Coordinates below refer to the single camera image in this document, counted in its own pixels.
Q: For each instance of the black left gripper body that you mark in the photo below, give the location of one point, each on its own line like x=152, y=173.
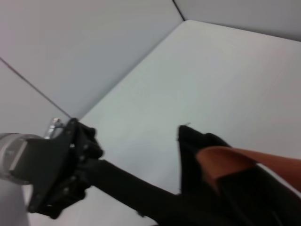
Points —
x=47, y=164

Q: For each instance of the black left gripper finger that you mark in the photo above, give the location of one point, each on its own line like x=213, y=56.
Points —
x=75, y=188
x=88, y=143

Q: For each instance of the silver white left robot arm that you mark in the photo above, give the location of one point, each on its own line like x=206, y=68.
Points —
x=9, y=153

